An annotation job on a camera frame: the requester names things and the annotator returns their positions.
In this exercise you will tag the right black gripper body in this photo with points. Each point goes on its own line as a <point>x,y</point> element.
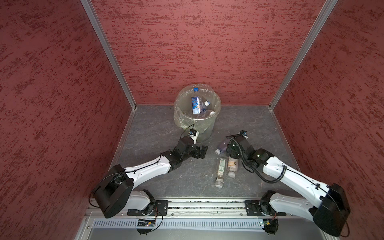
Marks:
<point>234,153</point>

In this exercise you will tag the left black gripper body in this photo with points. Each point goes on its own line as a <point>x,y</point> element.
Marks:
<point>193,152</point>

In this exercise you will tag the clear purple tinted bottle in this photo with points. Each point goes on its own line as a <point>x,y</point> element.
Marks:
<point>222,147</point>

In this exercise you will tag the clear orange label bottle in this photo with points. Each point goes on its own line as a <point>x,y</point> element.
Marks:
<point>232,167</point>

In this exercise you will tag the white red Wahaha bottle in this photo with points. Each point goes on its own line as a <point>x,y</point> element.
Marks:
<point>208,113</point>

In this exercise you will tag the green white label bottle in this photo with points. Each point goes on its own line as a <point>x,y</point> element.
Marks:
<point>220,173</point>

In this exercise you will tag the blue cap artesian bottle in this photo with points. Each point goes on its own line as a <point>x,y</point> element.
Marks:
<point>197,104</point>

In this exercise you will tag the blue Pocari label bottle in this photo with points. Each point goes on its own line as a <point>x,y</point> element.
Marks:
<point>206,105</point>

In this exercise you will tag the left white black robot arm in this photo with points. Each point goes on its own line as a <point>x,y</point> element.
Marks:
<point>116,190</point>

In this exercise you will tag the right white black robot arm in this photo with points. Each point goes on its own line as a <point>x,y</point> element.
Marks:
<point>325,205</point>

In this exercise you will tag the clear plastic bin liner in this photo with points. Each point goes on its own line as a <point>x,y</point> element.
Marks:
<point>192,123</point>

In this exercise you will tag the white perforated vent strip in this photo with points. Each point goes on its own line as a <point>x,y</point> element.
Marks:
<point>253,225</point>

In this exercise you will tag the right corner aluminium profile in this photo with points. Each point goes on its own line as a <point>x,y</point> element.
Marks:
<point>317,26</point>

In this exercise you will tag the corner aluminium profile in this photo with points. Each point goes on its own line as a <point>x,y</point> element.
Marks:
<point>317,26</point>
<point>97,26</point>

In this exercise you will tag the left corner aluminium profile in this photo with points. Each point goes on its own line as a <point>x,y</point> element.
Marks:
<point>97,26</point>

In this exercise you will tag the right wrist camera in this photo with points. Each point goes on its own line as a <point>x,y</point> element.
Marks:
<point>243,133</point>

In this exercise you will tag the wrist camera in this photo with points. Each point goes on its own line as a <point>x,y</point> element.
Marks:
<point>193,134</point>
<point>243,133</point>

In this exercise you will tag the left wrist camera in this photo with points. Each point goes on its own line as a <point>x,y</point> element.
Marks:
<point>193,134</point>

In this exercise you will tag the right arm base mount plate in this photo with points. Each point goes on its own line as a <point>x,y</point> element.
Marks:
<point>257,209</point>

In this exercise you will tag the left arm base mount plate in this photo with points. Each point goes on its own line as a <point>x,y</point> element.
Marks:
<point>157,207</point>

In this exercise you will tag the right circuit board with wires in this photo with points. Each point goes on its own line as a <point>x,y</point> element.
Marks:
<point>270,226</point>

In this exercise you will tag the circuit board with wires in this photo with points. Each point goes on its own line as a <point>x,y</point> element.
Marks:
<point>147,223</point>
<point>270,226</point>

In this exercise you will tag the left circuit board with wires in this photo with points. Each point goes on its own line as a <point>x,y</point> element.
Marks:
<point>147,223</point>

